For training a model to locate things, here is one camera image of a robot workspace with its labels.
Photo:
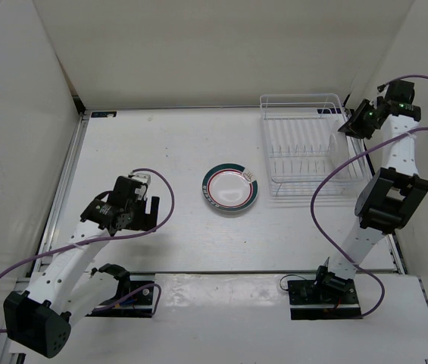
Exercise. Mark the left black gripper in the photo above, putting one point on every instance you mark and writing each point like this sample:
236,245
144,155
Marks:
145,222

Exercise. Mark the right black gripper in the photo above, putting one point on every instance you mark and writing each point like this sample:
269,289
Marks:
352,127

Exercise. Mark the green rimmed white plate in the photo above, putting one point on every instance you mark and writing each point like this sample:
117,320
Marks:
229,214

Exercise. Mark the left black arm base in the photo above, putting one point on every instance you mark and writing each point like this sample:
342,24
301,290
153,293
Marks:
137,297

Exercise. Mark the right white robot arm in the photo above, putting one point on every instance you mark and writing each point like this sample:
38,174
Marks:
394,192

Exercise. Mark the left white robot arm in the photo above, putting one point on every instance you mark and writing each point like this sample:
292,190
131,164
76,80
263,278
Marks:
42,316

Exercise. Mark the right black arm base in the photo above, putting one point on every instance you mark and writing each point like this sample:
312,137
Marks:
309,302

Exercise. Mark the blue label sticker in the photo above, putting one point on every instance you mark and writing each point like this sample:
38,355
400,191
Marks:
103,114

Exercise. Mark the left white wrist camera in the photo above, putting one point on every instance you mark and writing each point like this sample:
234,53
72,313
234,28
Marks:
141,182

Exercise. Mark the white wire dish rack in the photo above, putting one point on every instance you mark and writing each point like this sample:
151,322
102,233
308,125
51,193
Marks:
296,130

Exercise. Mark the aluminium table rail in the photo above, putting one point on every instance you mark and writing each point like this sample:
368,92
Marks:
58,222

